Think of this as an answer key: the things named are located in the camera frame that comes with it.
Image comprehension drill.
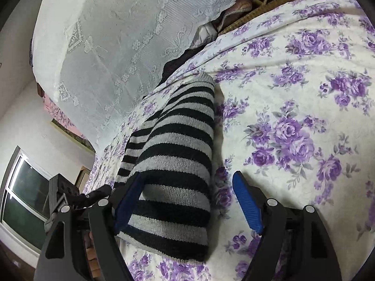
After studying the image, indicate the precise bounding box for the purple floral bed sheet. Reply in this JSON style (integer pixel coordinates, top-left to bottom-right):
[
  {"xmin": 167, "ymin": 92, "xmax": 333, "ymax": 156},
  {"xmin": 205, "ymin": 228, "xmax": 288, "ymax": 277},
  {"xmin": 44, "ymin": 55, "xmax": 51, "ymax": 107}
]
[{"xmin": 83, "ymin": 0, "xmax": 375, "ymax": 281}]

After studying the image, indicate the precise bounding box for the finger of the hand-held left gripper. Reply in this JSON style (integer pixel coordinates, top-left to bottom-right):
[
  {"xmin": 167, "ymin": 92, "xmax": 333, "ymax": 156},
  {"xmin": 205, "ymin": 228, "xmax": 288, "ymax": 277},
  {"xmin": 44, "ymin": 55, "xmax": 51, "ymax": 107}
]
[{"xmin": 77, "ymin": 185, "xmax": 113, "ymax": 207}]

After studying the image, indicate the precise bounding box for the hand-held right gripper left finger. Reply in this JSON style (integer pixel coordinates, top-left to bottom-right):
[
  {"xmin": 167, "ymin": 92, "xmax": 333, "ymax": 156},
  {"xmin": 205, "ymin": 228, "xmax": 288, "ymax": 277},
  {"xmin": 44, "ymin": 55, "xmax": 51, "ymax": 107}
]
[{"xmin": 34, "ymin": 171, "xmax": 145, "ymax": 281}]

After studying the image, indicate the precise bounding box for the gold picture frame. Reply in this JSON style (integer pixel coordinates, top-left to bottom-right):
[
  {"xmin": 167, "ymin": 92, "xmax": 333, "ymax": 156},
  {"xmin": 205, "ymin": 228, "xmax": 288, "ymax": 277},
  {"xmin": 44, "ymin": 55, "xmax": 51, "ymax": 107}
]
[{"xmin": 51, "ymin": 118, "xmax": 96, "ymax": 153}]

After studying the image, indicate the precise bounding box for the black grey striped sweater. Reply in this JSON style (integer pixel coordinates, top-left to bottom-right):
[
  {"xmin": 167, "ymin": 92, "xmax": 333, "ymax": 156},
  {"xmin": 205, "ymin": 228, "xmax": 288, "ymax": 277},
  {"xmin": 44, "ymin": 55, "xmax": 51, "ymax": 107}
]
[{"xmin": 113, "ymin": 72, "xmax": 217, "ymax": 262}]

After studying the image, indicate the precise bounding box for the pink floral cloth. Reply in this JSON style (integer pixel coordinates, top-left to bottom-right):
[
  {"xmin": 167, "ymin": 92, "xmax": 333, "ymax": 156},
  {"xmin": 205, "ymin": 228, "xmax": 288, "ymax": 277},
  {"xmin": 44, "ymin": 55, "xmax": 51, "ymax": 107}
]
[{"xmin": 44, "ymin": 92, "xmax": 88, "ymax": 141}]

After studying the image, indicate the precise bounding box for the light wooden frame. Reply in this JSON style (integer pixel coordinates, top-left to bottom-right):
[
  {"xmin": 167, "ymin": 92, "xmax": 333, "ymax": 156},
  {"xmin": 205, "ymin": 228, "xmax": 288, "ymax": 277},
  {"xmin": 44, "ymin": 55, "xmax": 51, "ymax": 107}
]
[{"xmin": 75, "ymin": 166, "xmax": 92, "ymax": 195}]

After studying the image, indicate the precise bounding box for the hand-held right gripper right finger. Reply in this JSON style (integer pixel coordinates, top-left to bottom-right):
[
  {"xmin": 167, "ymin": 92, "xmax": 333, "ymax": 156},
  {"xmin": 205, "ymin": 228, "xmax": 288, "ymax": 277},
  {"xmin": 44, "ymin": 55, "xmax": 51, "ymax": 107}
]
[{"xmin": 233, "ymin": 170, "xmax": 342, "ymax": 281}]

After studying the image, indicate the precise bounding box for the white lace cloth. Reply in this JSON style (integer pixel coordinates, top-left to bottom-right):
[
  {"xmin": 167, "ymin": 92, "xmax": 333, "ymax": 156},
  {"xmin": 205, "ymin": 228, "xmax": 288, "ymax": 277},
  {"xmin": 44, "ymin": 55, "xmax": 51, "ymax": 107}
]
[{"xmin": 31, "ymin": 0, "xmax": 249, "ymax": 153}]

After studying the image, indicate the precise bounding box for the white framed window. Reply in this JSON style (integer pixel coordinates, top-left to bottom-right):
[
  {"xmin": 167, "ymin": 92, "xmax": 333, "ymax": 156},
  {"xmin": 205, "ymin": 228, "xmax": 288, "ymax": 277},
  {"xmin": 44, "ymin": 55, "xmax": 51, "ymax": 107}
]
[{"xmin": 0, "ymin": 146, "xmax": 57, "ymax": 254}]

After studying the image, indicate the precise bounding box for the folded striped quilt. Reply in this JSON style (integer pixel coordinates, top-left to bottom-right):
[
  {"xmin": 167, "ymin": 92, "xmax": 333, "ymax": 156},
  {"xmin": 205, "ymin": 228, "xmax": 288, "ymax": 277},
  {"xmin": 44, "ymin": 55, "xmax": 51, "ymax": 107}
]
[{"xmin": 190, "ymin": 0, "xmax": 253, "ymax": 48}]

